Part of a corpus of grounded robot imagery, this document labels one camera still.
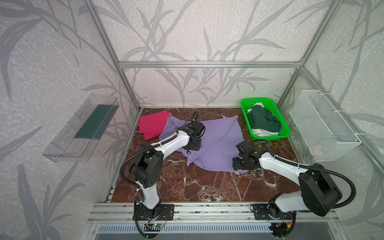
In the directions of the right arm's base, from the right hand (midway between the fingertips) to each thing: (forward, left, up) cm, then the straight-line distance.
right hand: (237, 160), depth 90 cm
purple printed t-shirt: (+14, +10, -3) cm, 18 cm away
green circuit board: (-32, +43, -1) cm, 53 cm away
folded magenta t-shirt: (+28, +58, 0) cm, 64 cm away
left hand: (+10, +25, +5) cm, 28 cm away
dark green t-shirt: (+27, -19, +8) cm, 34 cm away
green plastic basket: (+45, -14, +4) cm, 48 cm away
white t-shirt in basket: (+20, -19, 0) cm, 28 cm away
